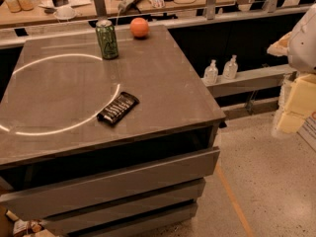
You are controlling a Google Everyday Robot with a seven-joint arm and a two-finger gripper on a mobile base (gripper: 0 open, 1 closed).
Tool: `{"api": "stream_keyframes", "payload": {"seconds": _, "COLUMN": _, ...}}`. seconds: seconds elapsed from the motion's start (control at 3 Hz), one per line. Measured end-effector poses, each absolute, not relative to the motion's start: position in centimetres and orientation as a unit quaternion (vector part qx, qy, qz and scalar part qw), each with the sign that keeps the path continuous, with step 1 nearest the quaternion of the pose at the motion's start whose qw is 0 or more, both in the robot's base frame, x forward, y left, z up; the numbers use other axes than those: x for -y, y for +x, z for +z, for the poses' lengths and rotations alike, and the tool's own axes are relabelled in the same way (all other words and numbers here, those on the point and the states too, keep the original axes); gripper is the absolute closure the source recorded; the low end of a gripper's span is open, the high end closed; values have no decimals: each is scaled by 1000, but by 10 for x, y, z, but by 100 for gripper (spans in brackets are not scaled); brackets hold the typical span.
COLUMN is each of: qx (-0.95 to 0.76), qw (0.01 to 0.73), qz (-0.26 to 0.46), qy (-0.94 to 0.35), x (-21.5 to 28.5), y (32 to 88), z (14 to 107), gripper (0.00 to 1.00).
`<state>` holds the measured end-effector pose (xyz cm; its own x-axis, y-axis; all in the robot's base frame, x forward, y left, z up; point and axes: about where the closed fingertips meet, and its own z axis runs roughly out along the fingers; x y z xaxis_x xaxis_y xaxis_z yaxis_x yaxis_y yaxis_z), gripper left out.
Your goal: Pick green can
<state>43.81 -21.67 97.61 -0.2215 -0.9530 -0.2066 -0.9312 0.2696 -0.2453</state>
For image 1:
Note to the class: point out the right clear sanitizer bottle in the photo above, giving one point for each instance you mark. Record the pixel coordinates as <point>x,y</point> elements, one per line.
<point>230,68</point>

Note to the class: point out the left jar with liquid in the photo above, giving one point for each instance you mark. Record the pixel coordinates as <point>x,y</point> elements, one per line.
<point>13,6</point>

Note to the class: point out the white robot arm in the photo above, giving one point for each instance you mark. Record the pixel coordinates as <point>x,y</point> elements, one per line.
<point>299,45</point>

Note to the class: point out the green drink can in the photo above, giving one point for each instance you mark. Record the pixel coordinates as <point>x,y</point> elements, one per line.
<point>107,39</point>

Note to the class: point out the orange ball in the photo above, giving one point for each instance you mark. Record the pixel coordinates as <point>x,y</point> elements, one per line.
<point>139,28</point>

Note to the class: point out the left clear sanitizer bottle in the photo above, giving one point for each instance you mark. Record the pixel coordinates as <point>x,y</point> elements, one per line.
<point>211,73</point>

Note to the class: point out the black snack bar wrapper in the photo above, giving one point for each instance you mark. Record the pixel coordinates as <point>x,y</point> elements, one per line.
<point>118,108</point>

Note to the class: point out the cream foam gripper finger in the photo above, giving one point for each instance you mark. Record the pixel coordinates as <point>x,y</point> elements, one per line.
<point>296,103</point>

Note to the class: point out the grey metal post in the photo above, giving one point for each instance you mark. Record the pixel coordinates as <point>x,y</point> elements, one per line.
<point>100,8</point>

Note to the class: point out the black power adapter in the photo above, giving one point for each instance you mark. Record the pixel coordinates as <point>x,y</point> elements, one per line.
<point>58,3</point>

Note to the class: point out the grey drawer cabinet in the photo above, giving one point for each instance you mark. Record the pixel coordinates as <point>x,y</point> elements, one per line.
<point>85,178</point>

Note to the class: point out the clear sanitizer bottle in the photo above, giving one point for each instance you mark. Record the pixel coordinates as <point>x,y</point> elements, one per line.
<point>230,68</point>
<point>211,73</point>

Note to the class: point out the white cardboard box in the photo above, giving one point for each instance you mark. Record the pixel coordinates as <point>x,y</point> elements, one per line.
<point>308,131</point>

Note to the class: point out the white power strip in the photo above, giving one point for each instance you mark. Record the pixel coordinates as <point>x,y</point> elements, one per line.
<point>131,0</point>

